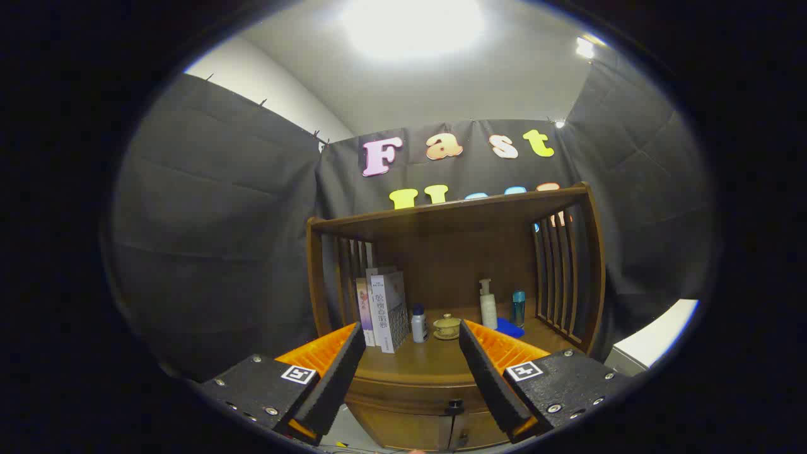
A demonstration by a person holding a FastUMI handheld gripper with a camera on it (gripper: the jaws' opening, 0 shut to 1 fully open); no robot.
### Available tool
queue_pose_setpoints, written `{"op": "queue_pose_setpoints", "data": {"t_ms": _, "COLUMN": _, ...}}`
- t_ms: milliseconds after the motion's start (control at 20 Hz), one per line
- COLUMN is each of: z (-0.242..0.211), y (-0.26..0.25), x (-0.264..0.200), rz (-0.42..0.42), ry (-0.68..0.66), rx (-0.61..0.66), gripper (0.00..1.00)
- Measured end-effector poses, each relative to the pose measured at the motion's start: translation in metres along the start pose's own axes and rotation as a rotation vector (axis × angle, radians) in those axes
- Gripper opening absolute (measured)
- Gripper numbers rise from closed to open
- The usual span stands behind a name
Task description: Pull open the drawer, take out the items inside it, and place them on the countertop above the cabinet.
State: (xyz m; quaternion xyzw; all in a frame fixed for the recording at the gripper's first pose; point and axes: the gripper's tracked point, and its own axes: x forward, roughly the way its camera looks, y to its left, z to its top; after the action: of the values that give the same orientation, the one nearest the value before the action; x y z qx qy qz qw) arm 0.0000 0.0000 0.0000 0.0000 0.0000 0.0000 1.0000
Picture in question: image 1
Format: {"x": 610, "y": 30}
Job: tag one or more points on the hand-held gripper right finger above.
{"x": 488, "y": 378}

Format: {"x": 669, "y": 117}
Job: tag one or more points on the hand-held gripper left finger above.
{"x": 334, "y": 378}

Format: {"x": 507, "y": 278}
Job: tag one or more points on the wooden drawer with black knob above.
{"x": 410, "y": 394}

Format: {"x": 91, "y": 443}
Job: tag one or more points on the wooden countertop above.
{"x": 429, "y": 359}

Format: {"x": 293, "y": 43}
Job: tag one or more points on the brown wooden cabinet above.
{"x": 441, "y": 258}

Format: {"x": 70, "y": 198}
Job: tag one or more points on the white filing cabinet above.
{"x": 656, "y": 340}

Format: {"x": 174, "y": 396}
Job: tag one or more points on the blue folded cloth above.
{"x": 509, "y": 328}

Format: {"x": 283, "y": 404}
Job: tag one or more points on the yellow ceramic saucer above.
{"x": 444, "y": 337}

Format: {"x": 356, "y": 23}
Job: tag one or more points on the yellow ceramic lidded teacup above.
{"x": 447, "y": 325}

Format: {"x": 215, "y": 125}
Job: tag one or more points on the white pump bottle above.
{"x": 488, "y": 309}

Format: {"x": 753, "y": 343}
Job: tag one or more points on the purple book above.
{"x": 364, "y": 312}

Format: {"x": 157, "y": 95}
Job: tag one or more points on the teal blue bottle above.
{"x": 518, "y": 309}

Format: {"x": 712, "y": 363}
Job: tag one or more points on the white book box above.
{"x": 388, "y": 312}

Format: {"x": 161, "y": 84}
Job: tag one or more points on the white bottle with blue cap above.
{"x": 419, "y": 328}

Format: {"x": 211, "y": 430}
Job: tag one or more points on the grey book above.
{"x": 380, "y": 272}

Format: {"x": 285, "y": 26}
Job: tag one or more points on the black backdrop cloth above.
{"x": 220, "y": 239}

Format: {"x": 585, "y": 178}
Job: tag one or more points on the large ceiling light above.
{"x": 413, "y": 25}

